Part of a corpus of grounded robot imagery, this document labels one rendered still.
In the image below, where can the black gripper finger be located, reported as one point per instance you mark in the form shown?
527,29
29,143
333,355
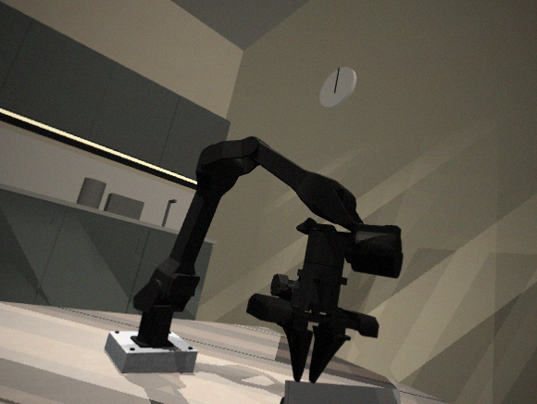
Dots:
299,341
326,345

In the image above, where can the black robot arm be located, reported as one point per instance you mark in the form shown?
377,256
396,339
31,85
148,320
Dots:
371,249

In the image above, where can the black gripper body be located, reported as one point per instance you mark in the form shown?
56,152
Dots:
319,291

